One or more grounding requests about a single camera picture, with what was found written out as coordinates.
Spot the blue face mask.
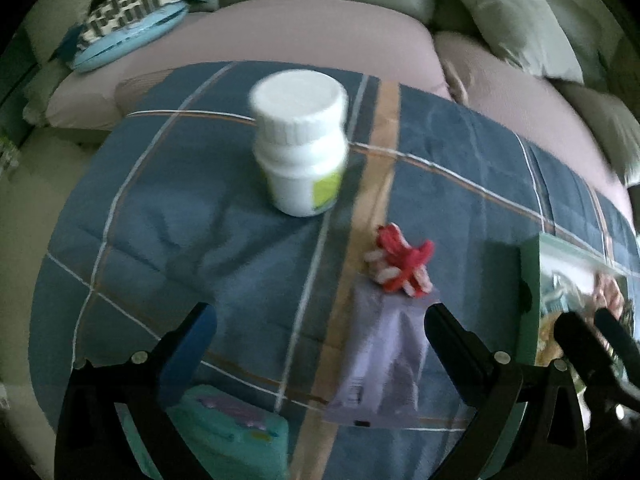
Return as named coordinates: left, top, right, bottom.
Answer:
left=544, top=271, right=585, bottom=312

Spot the pink white fuzzy cloth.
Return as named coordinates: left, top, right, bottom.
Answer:
left=593, top=273, right=625, bottom=320

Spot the pink cream fabric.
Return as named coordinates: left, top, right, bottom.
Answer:
left=535, top=311, right=563, bottom=366

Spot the teal rimmed white tray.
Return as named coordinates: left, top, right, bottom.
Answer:
left=516, top=233, right=639, bottom=365

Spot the teal plastic toy box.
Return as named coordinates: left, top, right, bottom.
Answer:
left=166, top=385, right=290, bottom=479

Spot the blue plaid tablecloth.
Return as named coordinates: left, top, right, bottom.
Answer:
left=29, top=62, right=639, bottom=479

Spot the grey throw pillow small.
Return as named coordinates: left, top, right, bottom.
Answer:
left=553, top=80, right=639, bottom=188

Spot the white medicine bottle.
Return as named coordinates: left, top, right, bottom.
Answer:
left=248, top=70, right=348, bottom=218

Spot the grey throw pillow large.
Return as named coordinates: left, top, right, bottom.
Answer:
left=460, top=0, right=584, bottom=84

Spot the blue patterned cushion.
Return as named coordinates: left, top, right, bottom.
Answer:
left=66, top=0, right=189, bottom=73

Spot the pink sofa seat cover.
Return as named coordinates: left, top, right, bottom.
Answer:
left=46, top=0, right=632, bottom=218

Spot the grey green sectional sofa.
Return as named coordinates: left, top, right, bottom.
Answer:
left=19, top=0, right=640, bottom=191

